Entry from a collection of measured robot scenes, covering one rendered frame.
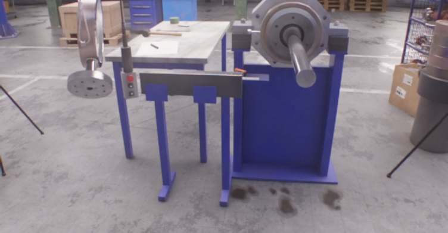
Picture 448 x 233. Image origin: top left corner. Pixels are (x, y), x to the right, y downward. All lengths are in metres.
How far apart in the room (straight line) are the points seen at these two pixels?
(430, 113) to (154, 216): 2.34
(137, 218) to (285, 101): 1.27
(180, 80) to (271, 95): 0.72
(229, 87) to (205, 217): 0.84
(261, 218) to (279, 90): 0.88
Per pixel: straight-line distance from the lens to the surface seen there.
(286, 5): 2.02
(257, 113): 2.46
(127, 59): 1.53
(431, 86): 3.08
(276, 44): 2.01
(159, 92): 2.07
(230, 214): 2.23
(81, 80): 1.54
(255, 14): 2.13
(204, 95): 2.01
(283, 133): 2.54
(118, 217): 2.30
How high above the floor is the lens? 1.48
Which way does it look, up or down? 24 degrees down
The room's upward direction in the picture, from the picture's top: straight up
